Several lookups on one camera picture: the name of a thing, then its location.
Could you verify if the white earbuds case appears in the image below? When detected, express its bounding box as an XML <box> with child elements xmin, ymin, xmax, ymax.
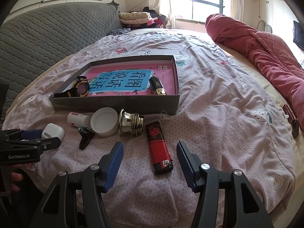
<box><xmin>41</xmin><ymin>123</ymin><xmax>65</xmax><ymax>141</ymax></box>

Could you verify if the black yellow digital watch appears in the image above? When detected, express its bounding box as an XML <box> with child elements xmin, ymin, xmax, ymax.
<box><xmin>53</xmin><ymin>76</ymin><xmax>90</xmax><ymax>98</ymax></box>

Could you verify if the person's left hand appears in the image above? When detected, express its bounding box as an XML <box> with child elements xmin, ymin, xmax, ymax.
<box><xmin>5</xmin><ymin>164</ymin><xmax>24</xmax><ymax>192</ymax></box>

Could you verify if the grey quilted headboard cover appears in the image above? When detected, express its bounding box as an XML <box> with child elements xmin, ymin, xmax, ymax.
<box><xmin>1</xmin><ymin>1</ymin><xmax>122</xmax><ymax>122</ymax></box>

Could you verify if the grey cardboard box tray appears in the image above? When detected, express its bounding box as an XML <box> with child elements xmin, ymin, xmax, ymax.
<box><xmin>49</xmin><ymin>55</ymin><xmax>179</xmax><ymax>115</ymax></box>

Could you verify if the small brown wooden object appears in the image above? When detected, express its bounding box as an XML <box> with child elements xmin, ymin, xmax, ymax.
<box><xmin>282</xmin><ymin>104</ymin><xmax>299</xmax><ymax>138</ymax></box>

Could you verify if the pink blue book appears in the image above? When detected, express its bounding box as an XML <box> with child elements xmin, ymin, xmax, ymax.
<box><xmin>84</xmin><ymin>63</ymin><xmax>176</xmax><ymax>96</ymax></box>

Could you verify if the white pill bottle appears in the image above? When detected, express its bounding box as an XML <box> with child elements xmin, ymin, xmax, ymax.
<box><xmin>67</xmin><ymin>112</ymin><xmax>91</xmax><ymax>129</ymax></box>

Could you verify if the red black lighter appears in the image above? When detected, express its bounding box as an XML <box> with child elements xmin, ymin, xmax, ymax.
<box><xmin>145</xmin><ymin>121</ymin><xmax>174</xmax><ymax>175</ymax></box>

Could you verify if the red quilted blanket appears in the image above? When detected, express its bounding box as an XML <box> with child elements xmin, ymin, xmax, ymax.
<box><xmin>205</xmin><ymin>14</ymin><xmax>304</xmax><ymax>128</ymax></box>

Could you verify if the black gold lipstick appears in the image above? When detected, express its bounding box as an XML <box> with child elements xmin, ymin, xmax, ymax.
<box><xmin>149</xmin><ymin>76</ymin><xmax>166</xmax><ymax>95</ymax></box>

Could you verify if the folded clothes pile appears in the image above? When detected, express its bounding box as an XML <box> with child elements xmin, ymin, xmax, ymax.
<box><xmin>119</xmin><ymin>7</ymin><xmax>166</xmax><ymax>30</ymax></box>

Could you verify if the black wall television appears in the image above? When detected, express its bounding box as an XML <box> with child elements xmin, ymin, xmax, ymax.
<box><xmin>293</xmin><ymin>21</ymin><xmax>304</xmax><ymax>48</ymax></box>

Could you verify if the silver metal drain fitting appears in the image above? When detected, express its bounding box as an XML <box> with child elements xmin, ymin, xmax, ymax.
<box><xmin>118</xmin><ymin>109</ymin><xmax>144</xmax><ymax>136</ymax></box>

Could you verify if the pink patterned bed sheet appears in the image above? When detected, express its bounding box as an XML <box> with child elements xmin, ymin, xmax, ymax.
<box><xmin>3</xmin><ymin>30</ymin><xmax>296</xmax><ymax>227</ymax></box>

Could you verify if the white plastic jar lid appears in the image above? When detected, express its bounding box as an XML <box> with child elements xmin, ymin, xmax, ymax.
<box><xmin>90</xmin><ymin>107</ymin><xmax>119</xmax><ymax>137</ymax></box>

